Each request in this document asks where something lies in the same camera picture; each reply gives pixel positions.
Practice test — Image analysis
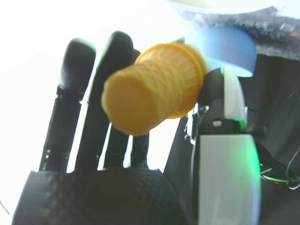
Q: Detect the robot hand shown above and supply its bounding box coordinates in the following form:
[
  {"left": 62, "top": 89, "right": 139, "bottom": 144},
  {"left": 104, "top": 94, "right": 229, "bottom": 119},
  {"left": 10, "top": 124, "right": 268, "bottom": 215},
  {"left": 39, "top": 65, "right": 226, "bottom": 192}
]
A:
[{"left": 11, "top": 31, "right": 263, "bottom": 225}]

